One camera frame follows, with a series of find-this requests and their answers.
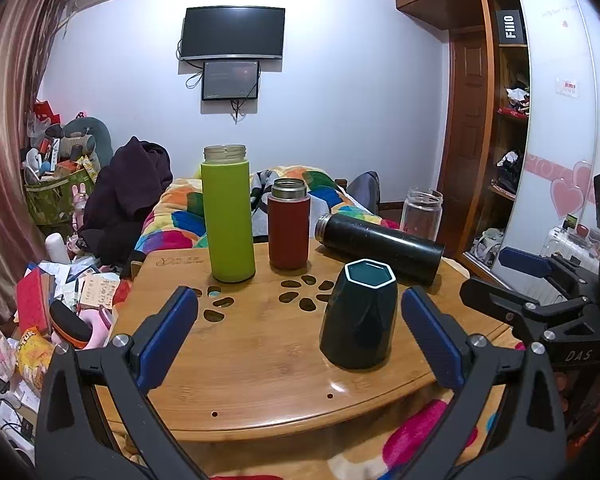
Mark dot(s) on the wall television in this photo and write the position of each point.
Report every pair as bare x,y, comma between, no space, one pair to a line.
232,34

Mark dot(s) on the red book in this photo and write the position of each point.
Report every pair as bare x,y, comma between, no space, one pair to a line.
31,300

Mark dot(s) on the yellow snack packet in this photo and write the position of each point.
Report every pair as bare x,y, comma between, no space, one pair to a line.
32,357

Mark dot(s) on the wooden lap table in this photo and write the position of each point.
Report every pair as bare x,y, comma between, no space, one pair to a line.
260,370

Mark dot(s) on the green storage bag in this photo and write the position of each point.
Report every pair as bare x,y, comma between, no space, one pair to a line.
55,197

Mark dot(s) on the white suitcase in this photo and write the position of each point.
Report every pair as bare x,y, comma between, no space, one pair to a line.
565,260

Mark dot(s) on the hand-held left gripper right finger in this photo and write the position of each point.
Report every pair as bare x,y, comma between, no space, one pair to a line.
432,335

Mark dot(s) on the black box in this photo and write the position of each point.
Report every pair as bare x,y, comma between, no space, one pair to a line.
511,26

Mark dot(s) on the dark green hexagonal cup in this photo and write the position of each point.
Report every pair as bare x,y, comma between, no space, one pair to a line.
360,317

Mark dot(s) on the grey garment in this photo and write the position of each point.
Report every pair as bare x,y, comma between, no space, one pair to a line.
365,190

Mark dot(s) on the white plastic bottle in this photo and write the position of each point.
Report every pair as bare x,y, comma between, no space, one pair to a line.
57,249

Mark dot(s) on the small wall monitor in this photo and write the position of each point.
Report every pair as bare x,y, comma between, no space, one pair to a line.
230,80

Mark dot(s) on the wooden door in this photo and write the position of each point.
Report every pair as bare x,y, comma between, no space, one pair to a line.
467,135

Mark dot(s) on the black orange glasses case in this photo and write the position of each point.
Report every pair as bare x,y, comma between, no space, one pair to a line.
70,324

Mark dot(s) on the black thermos bottle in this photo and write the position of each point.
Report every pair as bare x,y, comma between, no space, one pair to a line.
385,247

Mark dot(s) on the red thermos bottle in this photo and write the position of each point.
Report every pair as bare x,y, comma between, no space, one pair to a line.
288,232

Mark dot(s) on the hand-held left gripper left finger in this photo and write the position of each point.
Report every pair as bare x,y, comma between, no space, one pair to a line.
167,332

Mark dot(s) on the lime green bottle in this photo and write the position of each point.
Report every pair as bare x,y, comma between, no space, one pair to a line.
228,220

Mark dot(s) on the red paper bag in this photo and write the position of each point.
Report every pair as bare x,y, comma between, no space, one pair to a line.
45,111

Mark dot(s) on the dark clothing pile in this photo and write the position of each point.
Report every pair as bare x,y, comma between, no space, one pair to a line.
125,190

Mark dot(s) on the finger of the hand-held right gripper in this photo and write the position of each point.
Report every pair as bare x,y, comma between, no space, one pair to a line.
525,261
500,300

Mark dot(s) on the clear glass jar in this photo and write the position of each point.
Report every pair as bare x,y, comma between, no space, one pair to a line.
421,217

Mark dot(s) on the wooden wardrobe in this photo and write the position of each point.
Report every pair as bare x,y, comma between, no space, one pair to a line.
555,110

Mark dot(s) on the grey plush toy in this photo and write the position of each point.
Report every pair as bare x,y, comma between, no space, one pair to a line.
92,135

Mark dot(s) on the pink brown curtain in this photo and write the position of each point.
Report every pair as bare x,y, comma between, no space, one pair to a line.
5,135

